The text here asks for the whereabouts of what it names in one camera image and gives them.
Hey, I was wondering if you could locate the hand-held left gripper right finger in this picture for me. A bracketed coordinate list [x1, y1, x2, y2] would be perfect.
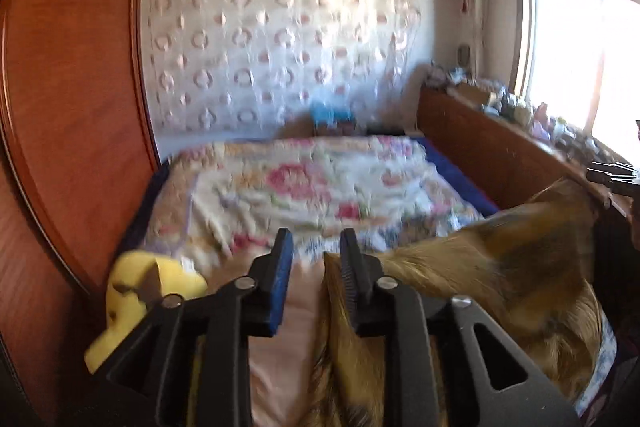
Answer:
[340, 228, 581, 427]

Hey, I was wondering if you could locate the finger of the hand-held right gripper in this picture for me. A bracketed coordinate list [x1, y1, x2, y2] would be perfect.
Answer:
[600, 179, 640, 198]
[586, 161, 640, 181]

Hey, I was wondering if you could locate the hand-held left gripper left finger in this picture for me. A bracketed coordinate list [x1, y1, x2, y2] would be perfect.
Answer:
[102, 228, 295, 427]

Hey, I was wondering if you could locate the brown patterned shirt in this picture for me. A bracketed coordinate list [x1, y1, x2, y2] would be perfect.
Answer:
[300, 177, 608, 427]

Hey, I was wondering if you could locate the pale pink cloth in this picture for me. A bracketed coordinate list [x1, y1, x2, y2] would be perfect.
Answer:
[247, 264, 331, 427]

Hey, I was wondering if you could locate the pink floral bed sheet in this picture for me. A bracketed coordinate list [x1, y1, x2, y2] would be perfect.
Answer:
[145, 134, 483, 258]

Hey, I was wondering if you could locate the long wooden cabinet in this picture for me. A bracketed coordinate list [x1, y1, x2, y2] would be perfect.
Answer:
[417, 84, 633, 218]

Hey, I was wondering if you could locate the wooden framed window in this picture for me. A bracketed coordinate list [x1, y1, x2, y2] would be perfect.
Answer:
[510, 0, 640, 168]

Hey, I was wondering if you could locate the dark blue bed sheet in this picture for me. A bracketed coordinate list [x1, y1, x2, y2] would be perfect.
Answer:
[417, 137, 501, 215]

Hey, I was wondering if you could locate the yellow plush toy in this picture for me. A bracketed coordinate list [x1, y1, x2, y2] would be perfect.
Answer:
[84, 249, 208, 373]

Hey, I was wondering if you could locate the small cardboard box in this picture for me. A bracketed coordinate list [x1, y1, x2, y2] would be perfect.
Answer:
[452, 82, 493, 108]

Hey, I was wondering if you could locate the blue floral quilt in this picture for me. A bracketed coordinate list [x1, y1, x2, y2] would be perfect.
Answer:
[575, 322, 618, 413]

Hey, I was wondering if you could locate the blue tissue pack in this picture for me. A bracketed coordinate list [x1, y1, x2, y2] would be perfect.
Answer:
[310, 102, 356, 135]

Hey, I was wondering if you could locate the circle-patterned sheer curtain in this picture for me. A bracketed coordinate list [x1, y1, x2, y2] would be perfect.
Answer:
[142, 0, 421, 142]

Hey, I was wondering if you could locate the wooden slatted wardrobe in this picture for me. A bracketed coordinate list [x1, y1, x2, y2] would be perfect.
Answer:
[0, 0, 163, 427]

